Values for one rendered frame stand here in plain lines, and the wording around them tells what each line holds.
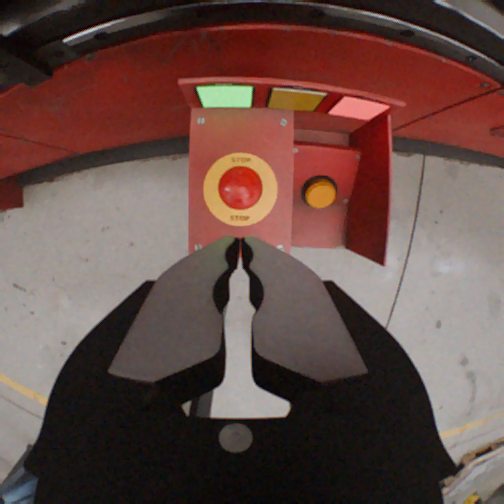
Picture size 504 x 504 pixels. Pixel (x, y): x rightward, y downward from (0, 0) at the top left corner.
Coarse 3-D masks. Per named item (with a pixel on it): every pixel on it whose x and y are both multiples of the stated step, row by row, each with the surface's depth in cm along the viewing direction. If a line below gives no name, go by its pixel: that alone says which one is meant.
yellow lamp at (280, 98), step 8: (272, 96) 20; (280, 96) 20; (288, 96) 20; (296, 96) 20; (304, 96) 19; (312, 96) 19; (320, 96) 19; (272, 104) 22; (280, 104) 22; (288, 104) 22; (296, 104) 21; (304, 104) 21; (312, 104) 21
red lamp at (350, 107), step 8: (344, 104) 20; (352, 104) 20; (360, 104) 19; (368, 104) 19; (376, 104) 19; (336, 112) 22; (344, 112) 22; (352, 112) 22; (360, 112) 21; (368, 112) 21; (376, 112) 21
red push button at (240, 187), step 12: (240, 168) 22; (228, 180) 22; (240, 180) 22; (252, 180) 22; (228, 192) 22; (240, 192) 22; (252, 192) 22; (228, 204) 23; (240, 204) 23; (252, 204) 23
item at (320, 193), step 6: (318, 180) 30; (324, 180) 30; (312, 186) 30; (318, 186) 30; (324, 186) 30; (330, 186) 30; (306, 192) 31; (312, 192) 30; (318, 192) 30; (324, 192) 30; (330, 192) 30; (306, 198) 31; (312, 198) 31; (318, 198) 31; (324, 198) 31; (330, 198) 31; (312, 204) 31; (318, 204) 31; (324, 204) 31
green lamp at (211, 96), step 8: (200, 88) 18; (208, 88) 18; (216, 88) 18; (224, 88) 18; (232, 88) 18; (240, 88) 18; (248, 88) 18; (200, 96) 20; (208, 96) 20; (216, 96) 20; (224, 96) 20; (232, 96) 20; (240, 96) 20; (248, 96) 20; (208, 104) 22; (216, 104) 22; (224, 104) 22; (232, 104) 22; (240, 104) 22; (248, 104) 22
